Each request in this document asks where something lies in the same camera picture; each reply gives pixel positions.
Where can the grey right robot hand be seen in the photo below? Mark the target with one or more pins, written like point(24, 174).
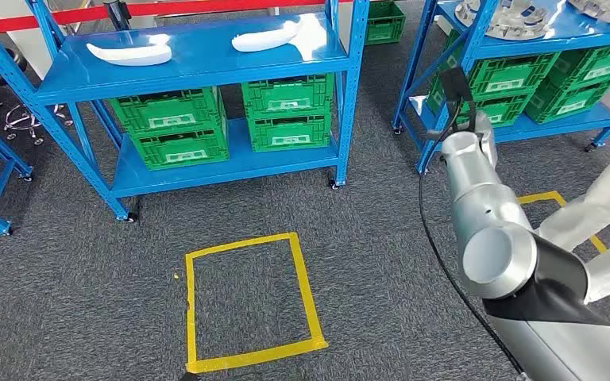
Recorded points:
point(481, 121)

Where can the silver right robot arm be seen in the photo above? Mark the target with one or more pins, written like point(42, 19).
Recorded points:
point(494, 252)

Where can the round silver metal part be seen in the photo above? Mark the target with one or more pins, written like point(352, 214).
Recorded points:
point(605, 10)
point(510, 21)

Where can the wide blue metal shelf rack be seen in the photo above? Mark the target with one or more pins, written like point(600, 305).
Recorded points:
point(205, 63)

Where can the speckled white curved plastic part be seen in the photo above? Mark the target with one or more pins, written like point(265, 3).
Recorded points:
point(136, 55)

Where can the red barrier tape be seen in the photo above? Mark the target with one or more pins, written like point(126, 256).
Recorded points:
point(73, 16)

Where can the white cabinet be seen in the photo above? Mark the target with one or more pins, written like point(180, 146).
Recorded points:
point(7, 9)

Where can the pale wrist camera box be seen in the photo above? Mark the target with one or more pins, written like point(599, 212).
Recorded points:
point(488, 147)

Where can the black flat bracket module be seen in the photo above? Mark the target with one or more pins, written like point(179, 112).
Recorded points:
point(455, 86)

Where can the black barrier post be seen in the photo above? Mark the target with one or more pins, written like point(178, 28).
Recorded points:
point(118, 13)

